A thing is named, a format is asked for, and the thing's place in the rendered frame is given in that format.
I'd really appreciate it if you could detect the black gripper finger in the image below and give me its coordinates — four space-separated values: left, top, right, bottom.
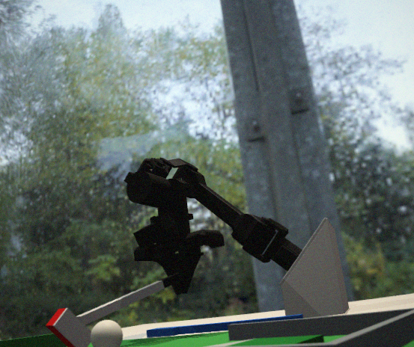
152 257 181 295
171 252 204 293

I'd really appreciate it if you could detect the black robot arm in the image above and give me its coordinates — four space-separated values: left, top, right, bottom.
124 157 302 271

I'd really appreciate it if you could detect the green flat mat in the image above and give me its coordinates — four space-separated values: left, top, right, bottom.
119 331 348 347

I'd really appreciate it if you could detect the white golf ball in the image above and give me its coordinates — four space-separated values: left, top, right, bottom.
90 320 124 347

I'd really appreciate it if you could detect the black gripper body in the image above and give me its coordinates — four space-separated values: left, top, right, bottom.
134 207 225 261

